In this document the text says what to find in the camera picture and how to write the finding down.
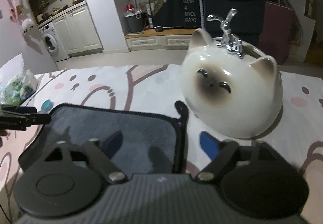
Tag green floral tissue pack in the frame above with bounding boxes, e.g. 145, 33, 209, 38
1, 70, 38, 106

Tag white ceramic cat bowl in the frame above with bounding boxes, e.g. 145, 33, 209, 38
181, 29, 283, 139

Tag white washing machine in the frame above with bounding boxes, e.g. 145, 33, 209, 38
39, 22, 69, 62

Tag white kitchen cabinet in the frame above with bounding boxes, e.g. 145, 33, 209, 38
52, 5, 102, 54

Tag silver rabbit figurine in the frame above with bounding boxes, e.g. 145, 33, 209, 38
206, 8, 244, 59

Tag white drawer bench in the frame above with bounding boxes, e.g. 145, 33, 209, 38
125, 29, 194, 51

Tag maroon folded mat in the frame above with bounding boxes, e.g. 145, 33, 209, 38
258, 2, 298, 65

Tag dark grey trash bin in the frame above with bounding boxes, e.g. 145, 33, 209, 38
125, 12, 145, 33

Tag dark teal folded cushion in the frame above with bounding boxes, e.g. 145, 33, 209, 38
202, 0, 267, 48

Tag small black bowl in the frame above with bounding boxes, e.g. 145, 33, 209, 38
155, 26, 164, 32

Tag black have a nice day cloth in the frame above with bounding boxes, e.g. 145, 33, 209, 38
149, 0, 201, 29

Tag red bottle cap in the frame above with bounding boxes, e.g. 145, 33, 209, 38
126, 4, 134, 11

